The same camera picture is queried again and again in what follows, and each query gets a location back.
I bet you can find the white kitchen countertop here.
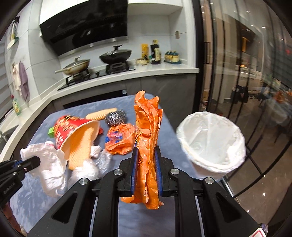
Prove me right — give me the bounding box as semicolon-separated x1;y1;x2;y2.
1;63;199;161

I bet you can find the red crumpled plastic bag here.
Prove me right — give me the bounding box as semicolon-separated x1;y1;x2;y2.
98;127;103;135

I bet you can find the green dish soap bottle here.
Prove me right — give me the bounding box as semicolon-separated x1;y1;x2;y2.
11;95;22;116

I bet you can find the black wok with lid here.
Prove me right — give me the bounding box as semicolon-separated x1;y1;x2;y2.
99;45;132;65

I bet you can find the dark soy sauce bottle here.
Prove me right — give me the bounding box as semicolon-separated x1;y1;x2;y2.
150;40;161;64

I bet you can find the white lined trash bin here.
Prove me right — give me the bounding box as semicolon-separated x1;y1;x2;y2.
176;112;246;180

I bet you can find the beige wok with lid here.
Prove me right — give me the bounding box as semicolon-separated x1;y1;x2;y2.
54;57;90;75

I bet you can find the white paper towel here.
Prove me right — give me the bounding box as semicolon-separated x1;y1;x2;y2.
20;141;69;197

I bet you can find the black gas stove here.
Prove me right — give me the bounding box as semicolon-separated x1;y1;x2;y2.
58;62;136;91

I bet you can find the red instant noodle bowl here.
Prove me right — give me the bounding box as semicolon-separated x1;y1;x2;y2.
54;115;100;160

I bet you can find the orange blue snack wrapper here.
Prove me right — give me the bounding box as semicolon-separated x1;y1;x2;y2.
105;123;136;155

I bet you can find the green wasabi box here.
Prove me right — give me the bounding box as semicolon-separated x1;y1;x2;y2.
47;127;54;138

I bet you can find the orange plastic bag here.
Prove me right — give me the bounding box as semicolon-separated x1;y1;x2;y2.
121;90;163;210

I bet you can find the chrome faucet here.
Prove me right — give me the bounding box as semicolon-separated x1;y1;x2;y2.
0;131;9;140

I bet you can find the seasoning jar set on tray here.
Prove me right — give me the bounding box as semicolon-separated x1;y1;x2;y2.
164;50;181;65

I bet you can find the steel wool scrubber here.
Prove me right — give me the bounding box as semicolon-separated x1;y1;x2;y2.
104;110;127;127

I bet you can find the purple hanging towel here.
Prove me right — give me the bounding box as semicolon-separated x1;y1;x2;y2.
19;62;30;102

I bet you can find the white hanging cloth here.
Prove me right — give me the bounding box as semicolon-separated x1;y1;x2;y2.
12;64;22;95

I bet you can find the black range hood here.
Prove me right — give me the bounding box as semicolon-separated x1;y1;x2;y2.
40;1;128;56

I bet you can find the wall outlet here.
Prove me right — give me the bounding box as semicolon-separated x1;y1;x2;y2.
175;31;180;39

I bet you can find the clear plastic bag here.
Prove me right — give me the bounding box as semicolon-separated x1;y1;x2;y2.
68;149;112;189

